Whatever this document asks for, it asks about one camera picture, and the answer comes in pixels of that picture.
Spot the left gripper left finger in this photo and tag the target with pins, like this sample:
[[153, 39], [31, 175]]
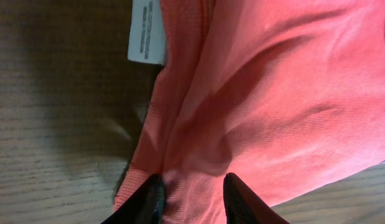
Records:
[[145, 206]]

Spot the red orange t-shirt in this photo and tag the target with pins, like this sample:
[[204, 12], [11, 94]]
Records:
[[288, 95]]

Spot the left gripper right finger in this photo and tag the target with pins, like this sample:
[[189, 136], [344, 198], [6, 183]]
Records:
[[243, 206]]

